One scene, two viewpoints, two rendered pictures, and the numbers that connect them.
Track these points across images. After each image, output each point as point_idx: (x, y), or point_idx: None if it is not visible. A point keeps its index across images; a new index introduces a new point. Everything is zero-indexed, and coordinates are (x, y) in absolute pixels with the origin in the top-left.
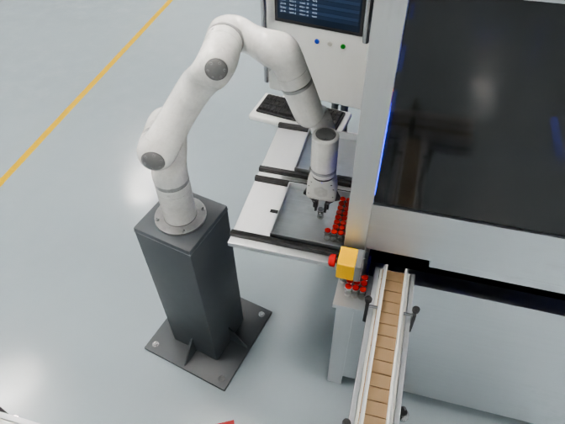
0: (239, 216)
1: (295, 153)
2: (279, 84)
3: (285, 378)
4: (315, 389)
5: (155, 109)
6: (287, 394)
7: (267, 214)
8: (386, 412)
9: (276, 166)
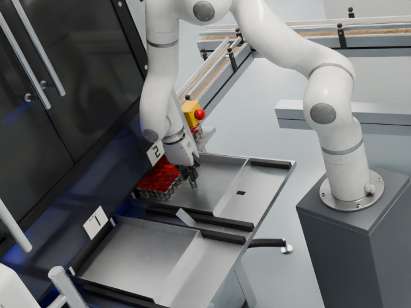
0: (280, 185)
1: (190, 269)
2: (178, 31)
3: (298, 304)
4: (270, 294)
5: (331, 88)
6: (298, 291)
7: (248, 189)
8: (207, 71)
9: (222, 249)
